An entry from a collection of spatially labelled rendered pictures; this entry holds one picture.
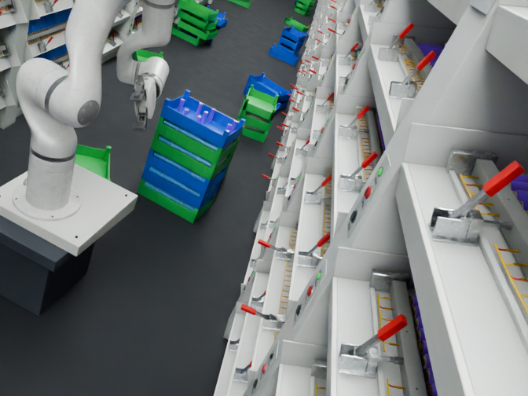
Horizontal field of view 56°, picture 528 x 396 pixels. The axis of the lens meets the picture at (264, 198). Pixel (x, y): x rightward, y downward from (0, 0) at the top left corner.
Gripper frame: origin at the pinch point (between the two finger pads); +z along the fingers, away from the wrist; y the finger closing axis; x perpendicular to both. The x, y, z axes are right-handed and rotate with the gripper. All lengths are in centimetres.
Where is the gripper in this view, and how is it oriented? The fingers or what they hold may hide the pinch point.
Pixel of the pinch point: (137, 113)
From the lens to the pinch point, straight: 147.4
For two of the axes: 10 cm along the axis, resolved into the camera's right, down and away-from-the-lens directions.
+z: 0.0, 6.2, -7.9
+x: -10.0, -0.6, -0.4
